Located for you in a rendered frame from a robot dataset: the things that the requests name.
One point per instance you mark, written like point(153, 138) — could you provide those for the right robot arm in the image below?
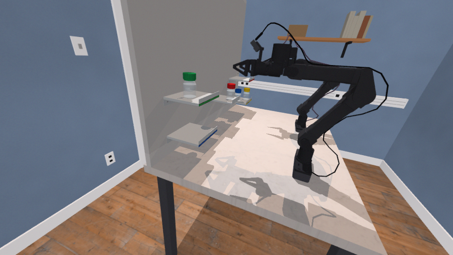
point(305, 107)

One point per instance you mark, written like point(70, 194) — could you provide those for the clear bottle with green cap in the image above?
point(189, 85)

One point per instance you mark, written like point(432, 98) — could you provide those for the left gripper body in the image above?
point(259, 68)

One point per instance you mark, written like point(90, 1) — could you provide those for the clear bottle with red cap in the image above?
point(230, 94)

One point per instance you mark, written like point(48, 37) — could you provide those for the clear bottle with yellow cap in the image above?
point(246, 93)

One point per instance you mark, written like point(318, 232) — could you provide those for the blue-capped clear bottle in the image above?
point(238, 93)

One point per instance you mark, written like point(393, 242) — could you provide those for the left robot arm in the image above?
point(359, 94)

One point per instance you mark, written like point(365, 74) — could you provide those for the grey wall panel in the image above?
point(169, 37)

